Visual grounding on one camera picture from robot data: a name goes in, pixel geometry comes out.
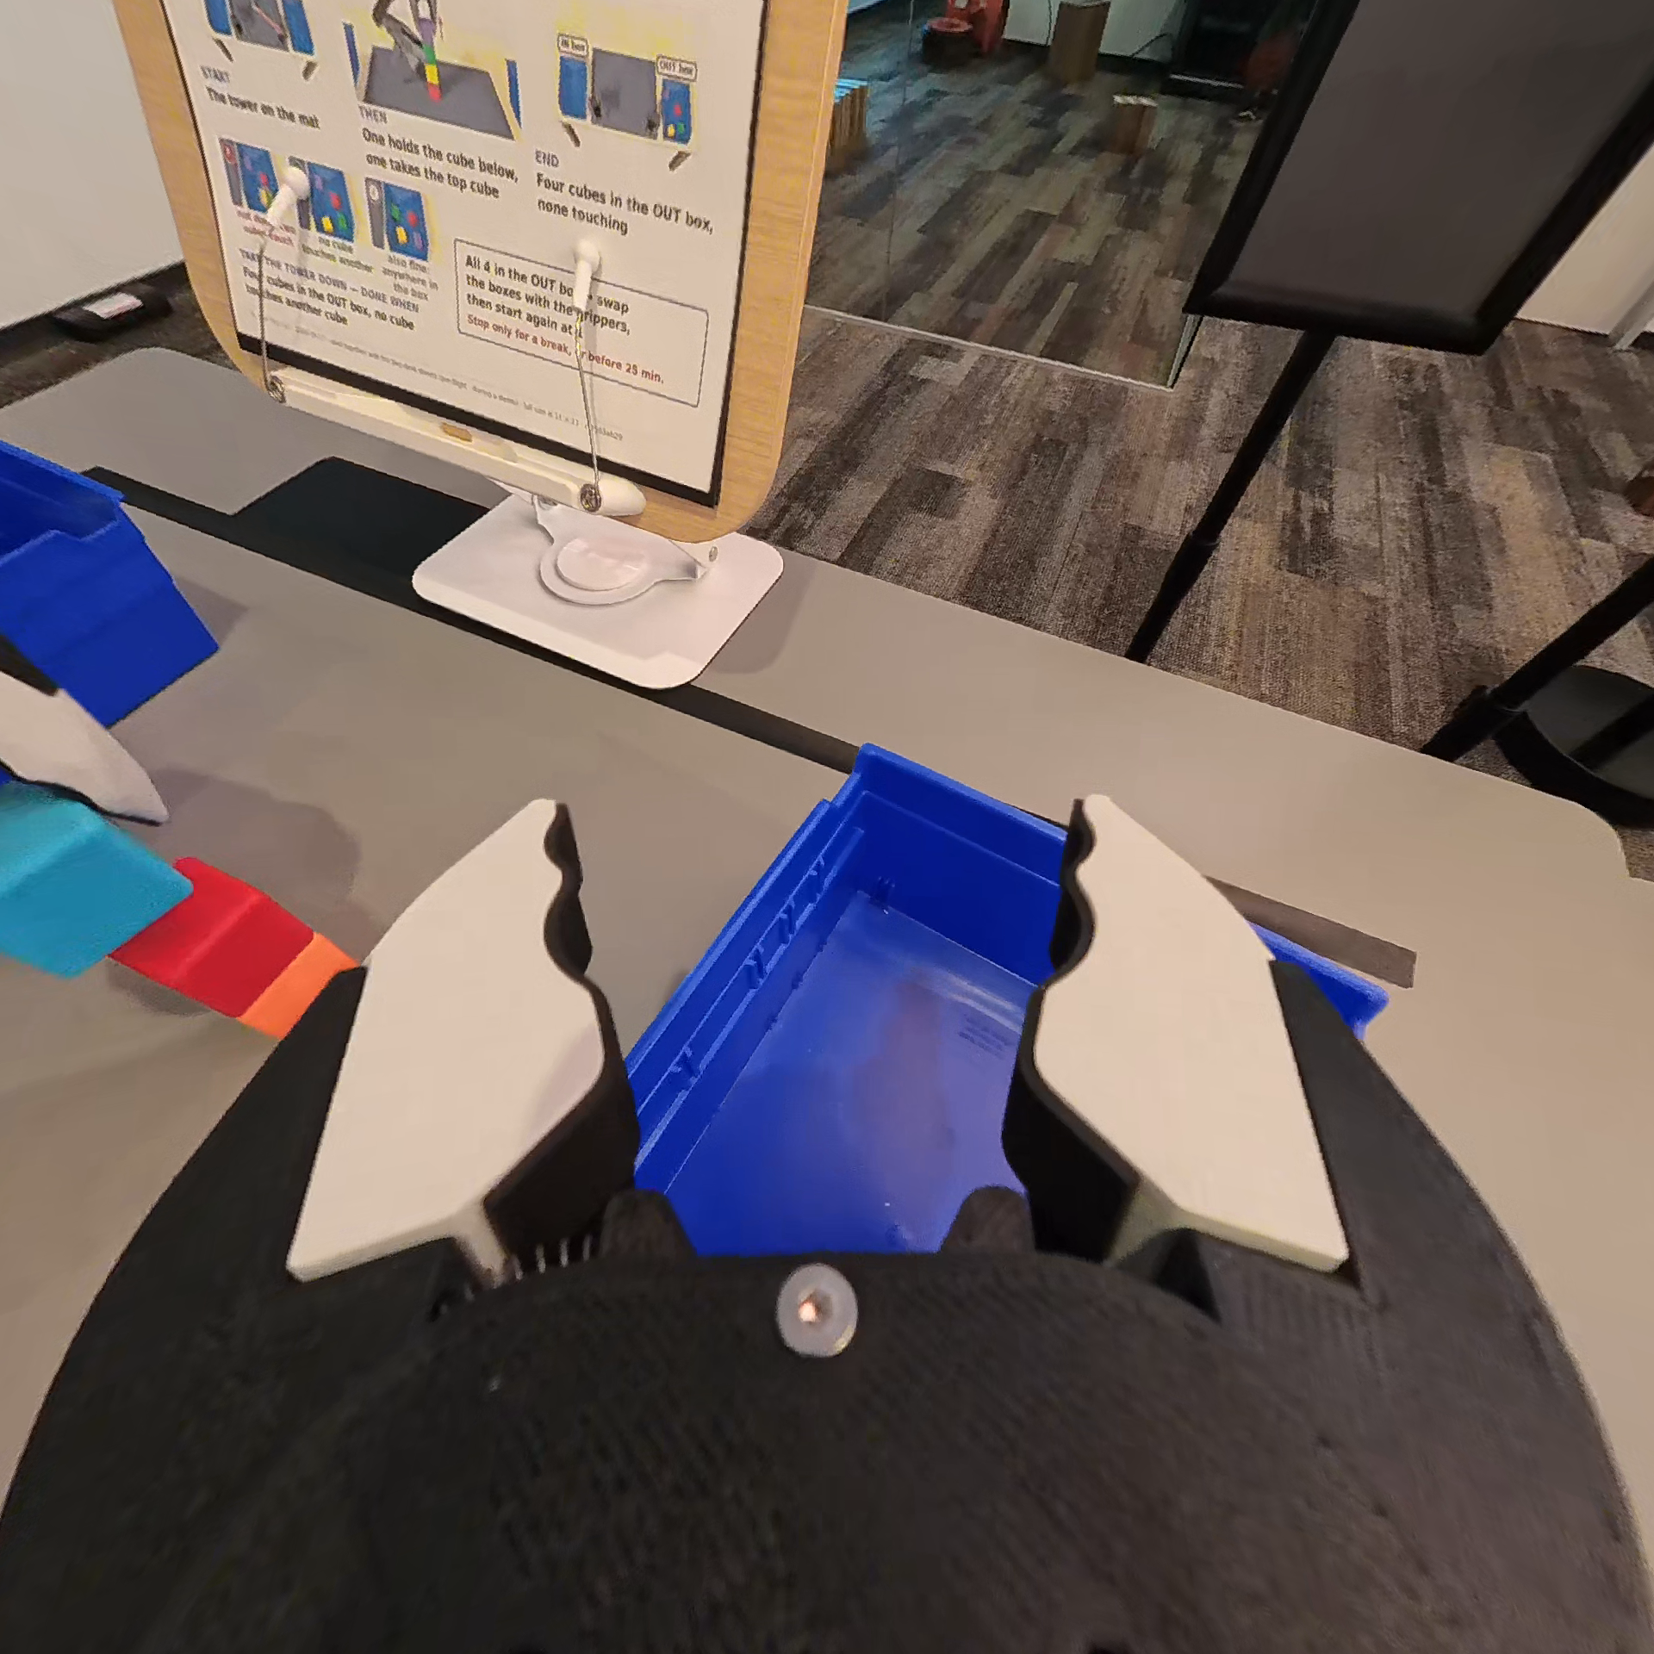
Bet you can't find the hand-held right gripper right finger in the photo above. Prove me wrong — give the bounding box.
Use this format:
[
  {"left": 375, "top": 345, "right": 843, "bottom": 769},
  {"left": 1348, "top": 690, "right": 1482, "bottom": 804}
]
[{"left": 1001, "top": 796, "right": 1351, "bottom": 1281}]

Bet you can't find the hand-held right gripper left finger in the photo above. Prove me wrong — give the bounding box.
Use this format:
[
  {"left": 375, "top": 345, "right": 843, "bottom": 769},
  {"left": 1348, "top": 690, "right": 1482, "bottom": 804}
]
[{"left": 283, "top": 800, "right": 642, "bottom": 1283}]

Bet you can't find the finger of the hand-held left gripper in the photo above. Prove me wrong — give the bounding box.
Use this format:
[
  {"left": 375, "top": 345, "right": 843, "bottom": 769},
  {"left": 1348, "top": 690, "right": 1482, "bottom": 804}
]
[{"left": 0, "top": 672, "right": 170, "bottom": 828}]

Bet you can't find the light blue cube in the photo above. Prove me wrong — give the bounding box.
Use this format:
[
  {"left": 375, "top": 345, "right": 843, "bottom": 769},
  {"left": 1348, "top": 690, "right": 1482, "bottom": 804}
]
[{"left": 0, "top": 782, "right": 195, "bottom": 980}]

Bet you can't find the blue plastic bin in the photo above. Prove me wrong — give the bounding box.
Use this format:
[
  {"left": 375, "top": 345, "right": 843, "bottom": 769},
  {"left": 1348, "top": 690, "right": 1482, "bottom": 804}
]
[
  {"left": 624, "top": 743, "right": 1390, "bottom": 1258},
  {"left": 0, "top": 439, "right": 222, "bottom": 729}
]

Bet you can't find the orange cube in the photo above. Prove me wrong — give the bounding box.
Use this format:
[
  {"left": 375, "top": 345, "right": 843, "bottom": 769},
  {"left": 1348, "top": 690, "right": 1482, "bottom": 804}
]
[{"left": 237, "top": 932, "right": 361, "bottom": 1039}]

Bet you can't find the red cube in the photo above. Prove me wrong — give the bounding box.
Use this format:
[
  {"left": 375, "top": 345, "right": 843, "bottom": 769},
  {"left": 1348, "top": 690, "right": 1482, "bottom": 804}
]
[{"left": 109, "top": 854, "right": 319, "bottom": 1019}]

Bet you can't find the black floor object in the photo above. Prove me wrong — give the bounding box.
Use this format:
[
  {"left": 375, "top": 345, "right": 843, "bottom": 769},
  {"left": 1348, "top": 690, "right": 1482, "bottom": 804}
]
[{"left": 53, "top": 286, "right": 171, "bottom": 344}]

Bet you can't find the printed instruction board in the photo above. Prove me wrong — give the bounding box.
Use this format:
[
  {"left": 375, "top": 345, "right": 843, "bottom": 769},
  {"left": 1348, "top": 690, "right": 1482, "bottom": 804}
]
[{"left": 159, "top": 0, "right": 770, "bottom": 509}]

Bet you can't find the instruction board on white stand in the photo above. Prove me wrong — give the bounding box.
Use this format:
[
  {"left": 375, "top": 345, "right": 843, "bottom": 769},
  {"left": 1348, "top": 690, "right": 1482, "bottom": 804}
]
[{"left": 115, "top": 0, "right": 851, "bottom": 542}]

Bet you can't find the black framed screen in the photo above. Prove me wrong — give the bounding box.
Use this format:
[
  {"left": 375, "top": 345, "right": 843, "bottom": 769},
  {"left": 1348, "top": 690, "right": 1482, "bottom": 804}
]
[{"left": 1181, "top": 0, "right": 1654, "bottom": 352}]

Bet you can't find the small cardboard box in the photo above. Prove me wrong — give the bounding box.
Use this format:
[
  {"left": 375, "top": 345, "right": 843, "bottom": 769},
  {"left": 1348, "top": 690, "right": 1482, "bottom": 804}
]
[{"left": 1046, "top": 0, "right": 1114, "bottom": 85}]

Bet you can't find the black easel frame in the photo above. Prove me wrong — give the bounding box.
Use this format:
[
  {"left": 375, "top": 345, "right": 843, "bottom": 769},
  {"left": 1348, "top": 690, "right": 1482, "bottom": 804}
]
[{"left": 1124, "top": 330, "right": 1654, "bottom": 791}]

